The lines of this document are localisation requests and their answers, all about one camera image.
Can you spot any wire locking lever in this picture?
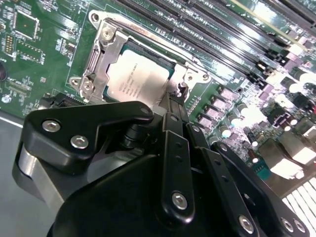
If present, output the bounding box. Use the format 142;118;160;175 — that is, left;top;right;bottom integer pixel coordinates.
116;19;208;76

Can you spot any metal socket cover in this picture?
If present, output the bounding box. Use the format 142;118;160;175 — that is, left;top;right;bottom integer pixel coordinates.
81;23;207;104

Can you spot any silver CPU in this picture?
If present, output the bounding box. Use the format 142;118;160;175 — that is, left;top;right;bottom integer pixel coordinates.
105;39;177;104

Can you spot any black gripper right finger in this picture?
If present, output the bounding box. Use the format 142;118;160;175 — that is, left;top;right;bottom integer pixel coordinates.
182;97;311;237

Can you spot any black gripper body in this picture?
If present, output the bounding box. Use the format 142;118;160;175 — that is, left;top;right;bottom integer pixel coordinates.
48;154;237;237

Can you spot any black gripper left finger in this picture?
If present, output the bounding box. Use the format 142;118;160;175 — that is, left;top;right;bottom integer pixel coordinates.
12;91;196;225

